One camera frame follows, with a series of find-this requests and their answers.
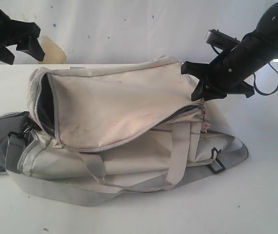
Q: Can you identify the white canvas duffel bag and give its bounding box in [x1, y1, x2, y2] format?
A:
[0, 55, 249, 204]

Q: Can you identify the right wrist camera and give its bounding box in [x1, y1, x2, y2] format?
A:
[205, 29, 240, 54]

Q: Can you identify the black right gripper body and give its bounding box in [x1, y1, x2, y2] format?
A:
[181, 59, 255, 98]

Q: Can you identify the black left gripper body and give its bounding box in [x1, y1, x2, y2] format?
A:
[0, 10, 40, 47]

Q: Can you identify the grey shoulder strap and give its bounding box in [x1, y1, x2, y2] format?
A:
[6, 131, 249, 204]

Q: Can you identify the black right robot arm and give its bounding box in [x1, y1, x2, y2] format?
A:
[181, 2, 278, 101]

